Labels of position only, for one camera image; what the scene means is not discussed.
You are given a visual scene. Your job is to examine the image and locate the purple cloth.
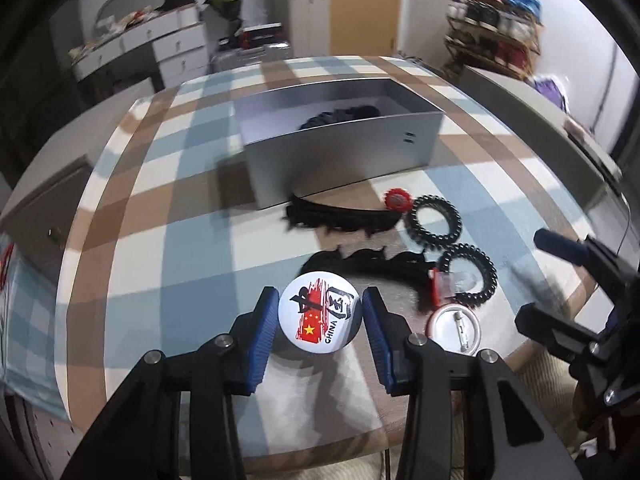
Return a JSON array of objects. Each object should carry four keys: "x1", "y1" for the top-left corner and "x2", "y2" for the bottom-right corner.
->
[{"x1": 532, "y1": 76, "x2": 569, "y2": 111}]

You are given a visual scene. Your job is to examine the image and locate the wooden door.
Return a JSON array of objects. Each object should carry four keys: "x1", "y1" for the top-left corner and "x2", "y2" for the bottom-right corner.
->
[{"x1": 327, "y1": 0, "x2": 403, "y2": 56}]

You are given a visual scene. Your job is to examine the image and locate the silver cardboard box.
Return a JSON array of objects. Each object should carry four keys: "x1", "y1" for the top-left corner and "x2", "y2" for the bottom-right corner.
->
[{"x1": 235, "y1": 77, "x2": 446, "y2": 211}]

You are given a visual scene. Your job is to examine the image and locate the blue checked cloth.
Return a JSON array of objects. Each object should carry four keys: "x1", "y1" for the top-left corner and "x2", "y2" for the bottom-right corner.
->
[{"x1": 0, "y1": 240, "x2": 67, "y2": 421}]

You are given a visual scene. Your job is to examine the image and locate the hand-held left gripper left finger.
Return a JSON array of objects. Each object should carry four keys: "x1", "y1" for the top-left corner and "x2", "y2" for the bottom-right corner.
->
[{"x1": 60, "y1": 286, "x2": 281, "y2": 480}]

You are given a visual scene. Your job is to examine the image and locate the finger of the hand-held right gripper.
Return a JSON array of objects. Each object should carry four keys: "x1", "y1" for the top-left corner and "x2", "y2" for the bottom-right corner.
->
[
  {"x1": 534, "y1": 229, "x2": 640, "y2": 311},
  {"x1": 514, "y1": 302, "x2": 608, "y2": 368}
]

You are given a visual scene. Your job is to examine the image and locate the red clear plastic badge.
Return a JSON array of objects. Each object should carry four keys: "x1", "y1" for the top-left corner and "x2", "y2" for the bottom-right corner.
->
[{"x1": 429, "y1": 269, "x2": 481, "y2": 311}]

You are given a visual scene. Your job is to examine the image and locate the black spiral hair tie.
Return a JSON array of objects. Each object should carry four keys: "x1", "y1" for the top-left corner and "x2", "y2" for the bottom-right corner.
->
[
  {"x1": 437, "y1": 242, "x2": 498, "y2": 308},
  {"x1": 404, "y1": 194, "x2": 462, "y2": 247}
]

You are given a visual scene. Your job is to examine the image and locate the silver suitcase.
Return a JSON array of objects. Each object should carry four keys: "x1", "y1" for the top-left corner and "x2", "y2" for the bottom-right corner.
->
[{"x1": 210, "y1": 42, "x2": 293, "y2": 75}]

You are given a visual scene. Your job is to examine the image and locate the plaid tablecloth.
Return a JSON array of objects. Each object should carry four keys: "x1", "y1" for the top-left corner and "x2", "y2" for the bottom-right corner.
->
[{"x1": 55, "y1": 55, "x2": 601, "y2": 448}]

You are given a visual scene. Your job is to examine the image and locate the white drawer dresser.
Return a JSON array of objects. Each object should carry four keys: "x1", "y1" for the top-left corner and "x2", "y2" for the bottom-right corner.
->
[{"x1": 70, "y1": 4, "x2": 211, "y2": 92}]

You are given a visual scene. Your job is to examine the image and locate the silver-backed pin badge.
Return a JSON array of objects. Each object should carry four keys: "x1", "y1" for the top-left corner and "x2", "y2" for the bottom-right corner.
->
[{"x1": 426, "y1": 305, "x2": 482, "y2": 358}]

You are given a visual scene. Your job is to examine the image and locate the shoe rack with shoes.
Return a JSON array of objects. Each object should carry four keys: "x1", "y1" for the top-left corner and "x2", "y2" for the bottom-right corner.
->
[{"x1": 442, "y1": 0, "x2": 543, "y2": 80}]

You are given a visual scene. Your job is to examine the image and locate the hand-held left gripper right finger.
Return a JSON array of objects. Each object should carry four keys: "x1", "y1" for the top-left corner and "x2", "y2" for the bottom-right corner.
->
[{"x1": 362, "y1": 287, "x2": 583, "y2": 480}]

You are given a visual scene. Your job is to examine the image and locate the black hair accessories pile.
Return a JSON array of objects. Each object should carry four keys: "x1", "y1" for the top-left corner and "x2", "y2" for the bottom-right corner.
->
[{"x1": 299, "y1": 104, "x2": 383, "y2": 132}]

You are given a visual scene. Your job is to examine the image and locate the red round brooch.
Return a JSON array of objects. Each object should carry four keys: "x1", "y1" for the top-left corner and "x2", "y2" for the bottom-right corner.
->
[{"x1": 384, "y1": 187, "x2": 412, "y2": 211}]

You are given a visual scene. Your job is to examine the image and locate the green black bag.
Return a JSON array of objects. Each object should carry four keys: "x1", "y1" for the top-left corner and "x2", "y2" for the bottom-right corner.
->
[{"x1": 202, "y1": 0, "x2": 244, "y2": 22}]

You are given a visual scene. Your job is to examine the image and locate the white printed button badge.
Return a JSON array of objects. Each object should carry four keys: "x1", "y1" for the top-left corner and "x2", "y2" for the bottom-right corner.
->
[{"x1": 277, "y1": 274, "x2": 361, "y2": 349}]

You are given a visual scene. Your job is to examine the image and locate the black toothed hair clip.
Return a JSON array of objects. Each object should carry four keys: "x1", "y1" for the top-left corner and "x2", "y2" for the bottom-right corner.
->
[
  {"x1": 300, "y1": 246, "x2": 436, "y2": 311},
  {"x1": 282, "y1": 192, "x2": 403, "y2": 235}
]

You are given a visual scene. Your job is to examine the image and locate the black red box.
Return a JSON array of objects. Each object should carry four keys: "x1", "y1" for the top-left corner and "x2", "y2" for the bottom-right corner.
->
[{"x1": 242, "y1": 24, "x2": 289, "y2": 49}]

